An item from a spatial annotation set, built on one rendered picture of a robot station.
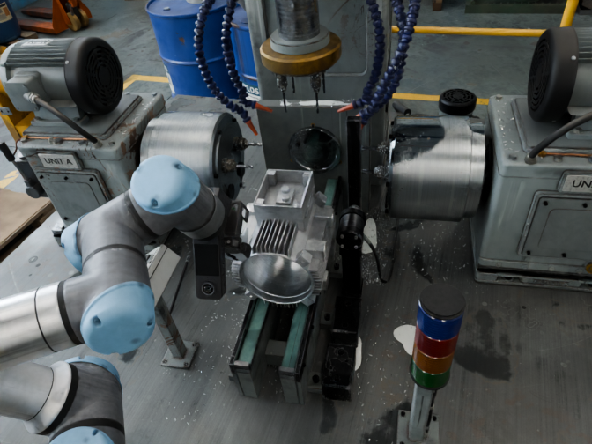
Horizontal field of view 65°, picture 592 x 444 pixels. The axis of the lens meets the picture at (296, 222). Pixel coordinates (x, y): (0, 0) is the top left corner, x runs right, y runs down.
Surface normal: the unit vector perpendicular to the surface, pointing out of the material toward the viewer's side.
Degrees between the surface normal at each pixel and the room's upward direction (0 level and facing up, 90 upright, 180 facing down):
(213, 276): 60
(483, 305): 0
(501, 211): 90
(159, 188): 30
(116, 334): 88
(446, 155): 40
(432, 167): 54
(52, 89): 93
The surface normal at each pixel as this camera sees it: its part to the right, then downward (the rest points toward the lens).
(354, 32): -0.20, 0.68
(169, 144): -0.20, -0.14
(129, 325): 0.35, 0.58
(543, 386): -0.10, -0.73
